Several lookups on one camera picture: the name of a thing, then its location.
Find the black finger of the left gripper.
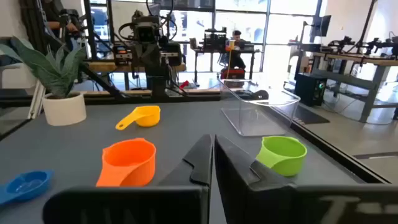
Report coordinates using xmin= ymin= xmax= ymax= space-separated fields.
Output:
xmin=156 ymin=45 xmax=170 ymax=77
xmin=141 ymin=45 xmax=157 ymax=76

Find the white plant pot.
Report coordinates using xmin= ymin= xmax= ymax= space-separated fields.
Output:
xmin=42 ymin=91 xmax=88 ymax=127

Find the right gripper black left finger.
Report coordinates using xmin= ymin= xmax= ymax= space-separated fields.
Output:
xmin=42 ymin=134 xmax=215 ymax=224

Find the seated person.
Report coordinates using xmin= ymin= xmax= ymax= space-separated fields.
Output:
xmin=223 ymin=30 xmax=248 ymax=71

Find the red toolbox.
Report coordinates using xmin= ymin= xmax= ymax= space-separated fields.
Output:
xmin=220 ymin=68 xmax=246 ymax=80

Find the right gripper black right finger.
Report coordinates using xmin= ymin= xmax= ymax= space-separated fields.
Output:
xmin=214 ymin=135 xmax=398 ymax=224

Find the clear plastic basket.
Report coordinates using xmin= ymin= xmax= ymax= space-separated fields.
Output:
xmin=218 ymin=78 xmax=302 ymax=138

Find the black computer tower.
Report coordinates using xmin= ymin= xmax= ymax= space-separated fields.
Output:
xmin=294 ymin=73 xmax=328 ymax=108

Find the black monitor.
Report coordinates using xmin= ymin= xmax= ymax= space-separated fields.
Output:
xmin=312 ymin=14 xmax=332 ymax=38

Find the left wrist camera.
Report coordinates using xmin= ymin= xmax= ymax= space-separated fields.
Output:
xmin=132 ymin=14 xmax=161 ymax=44

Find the yellow measuring cup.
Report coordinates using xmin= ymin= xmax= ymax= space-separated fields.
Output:
xmin=114 ymin=105 xmax=162 ymax=131

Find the orange measuring cup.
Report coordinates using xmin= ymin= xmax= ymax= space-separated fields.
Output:
xmin=95 ymin=138 xmax=157 ymax=188

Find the blue measuring cup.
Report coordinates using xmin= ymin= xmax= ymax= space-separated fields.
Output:
xmin=0 ymin=169 xmax=55 ymax=207

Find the wooden workbench with grey legs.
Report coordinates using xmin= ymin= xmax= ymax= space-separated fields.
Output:
xmin=312 ymin=51 xmax=398 ymax=123

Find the green measuring cup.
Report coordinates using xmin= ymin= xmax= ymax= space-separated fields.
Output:
xmin=255 ymin=135 xmax=308 ymax=178

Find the black anti-fatigue floor mat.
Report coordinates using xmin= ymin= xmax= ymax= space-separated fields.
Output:
xmin=294 ymin=105 xmax=331 ymax=126

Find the artificial green leafy plant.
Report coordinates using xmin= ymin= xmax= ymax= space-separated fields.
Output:
xmin=0 ymin=36 xmax=88 ymax=100

